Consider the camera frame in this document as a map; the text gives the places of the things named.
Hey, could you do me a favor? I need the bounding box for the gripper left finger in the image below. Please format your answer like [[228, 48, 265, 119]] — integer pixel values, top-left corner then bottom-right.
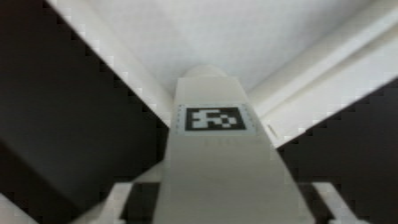
[[73, 182, 160, 224]]

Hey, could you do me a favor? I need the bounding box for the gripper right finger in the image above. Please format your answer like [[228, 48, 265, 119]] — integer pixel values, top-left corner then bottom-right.
[[299, 182, 371, 224]]

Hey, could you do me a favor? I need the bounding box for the white desk leg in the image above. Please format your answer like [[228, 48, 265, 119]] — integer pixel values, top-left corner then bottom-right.
[[153, 65, 315, 224], [0, 194, 37, 224]]

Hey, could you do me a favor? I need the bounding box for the white desk top panel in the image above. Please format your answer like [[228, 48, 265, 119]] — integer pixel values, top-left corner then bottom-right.
[[46, 0, 398, 138]]

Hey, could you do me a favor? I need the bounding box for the white front fence bar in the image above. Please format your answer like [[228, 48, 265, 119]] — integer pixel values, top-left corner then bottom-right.
[[263, 39, 398, 147]]

